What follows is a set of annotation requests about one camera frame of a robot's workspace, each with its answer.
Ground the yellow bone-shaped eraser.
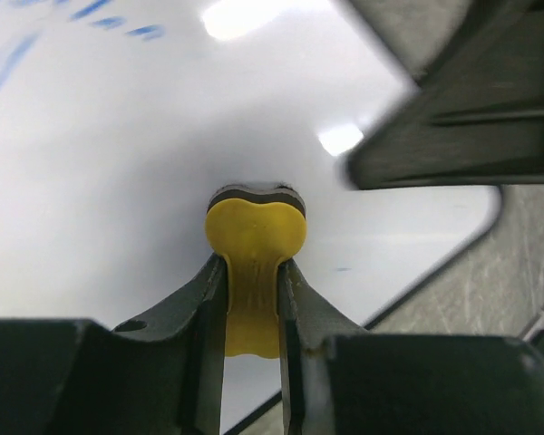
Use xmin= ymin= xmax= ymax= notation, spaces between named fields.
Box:
xmin=204 ymin=185 xmax=307 ymax=359

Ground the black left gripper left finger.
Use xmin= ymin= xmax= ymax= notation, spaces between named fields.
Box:
xmin=113 ymin=255 xmax=228 ymax=434

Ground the small black-framed whiteboard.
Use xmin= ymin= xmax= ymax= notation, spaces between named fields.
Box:
xmin=0 ymin=1 xmax=500 ymax=434

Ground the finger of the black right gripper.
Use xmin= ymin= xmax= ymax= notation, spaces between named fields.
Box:
xmin=346 ymin=1 xmax=544 ymax=190

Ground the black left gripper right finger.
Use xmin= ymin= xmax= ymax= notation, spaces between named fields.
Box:
xmin=277 ymin=259 xmax=367 ymax=434

